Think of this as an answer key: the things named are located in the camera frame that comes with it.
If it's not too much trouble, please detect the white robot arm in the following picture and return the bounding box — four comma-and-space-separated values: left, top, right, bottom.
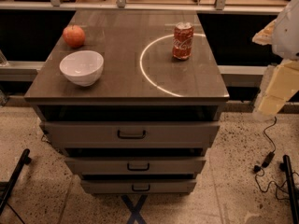
252, 0, 299, 121

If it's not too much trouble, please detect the bottom grey drawer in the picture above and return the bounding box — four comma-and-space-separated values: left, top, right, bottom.
81, 179, 197, 194

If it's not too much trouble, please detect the metal railing frame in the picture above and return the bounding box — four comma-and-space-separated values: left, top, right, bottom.
0, 0, 289, 16

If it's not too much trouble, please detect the top grey drawer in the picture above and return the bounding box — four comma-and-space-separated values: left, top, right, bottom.
40, 121, 220, 148

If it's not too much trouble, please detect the black right stand leg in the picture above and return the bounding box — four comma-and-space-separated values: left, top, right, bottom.
280, 155, 299, 224

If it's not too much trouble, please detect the grey drawer cabinet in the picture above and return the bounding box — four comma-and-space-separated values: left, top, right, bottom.
23, 9, 231, 196

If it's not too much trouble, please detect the black power cable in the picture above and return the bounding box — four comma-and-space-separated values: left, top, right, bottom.
252, 116, 299, 202

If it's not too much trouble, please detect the red coke can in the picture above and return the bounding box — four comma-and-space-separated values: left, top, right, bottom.
172, 21, 193, 60

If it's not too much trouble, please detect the black stand leg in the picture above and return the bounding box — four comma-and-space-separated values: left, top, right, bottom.
0, 148, 32, 215
280, 155, 299, 224

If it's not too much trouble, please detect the middle grey drawer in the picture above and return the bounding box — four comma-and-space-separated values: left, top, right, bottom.
65, 157, 206, 175

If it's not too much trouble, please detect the grey drawer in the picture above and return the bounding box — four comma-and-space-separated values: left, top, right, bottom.
40, 121, 220, 148
81, 179, 197, 194
65, 157, 206, 175

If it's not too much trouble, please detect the red apple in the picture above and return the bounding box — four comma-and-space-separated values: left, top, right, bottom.
63, 25, 85, 48

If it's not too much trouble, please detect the black left stand leg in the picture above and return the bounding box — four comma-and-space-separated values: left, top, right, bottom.
0, 148, 32, 215

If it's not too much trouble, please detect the white ceramic bowl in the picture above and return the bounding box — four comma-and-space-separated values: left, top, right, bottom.
59, 50, 104, 87

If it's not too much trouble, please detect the blue tape cross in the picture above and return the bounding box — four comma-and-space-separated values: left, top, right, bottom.
121, 195, 148, 224

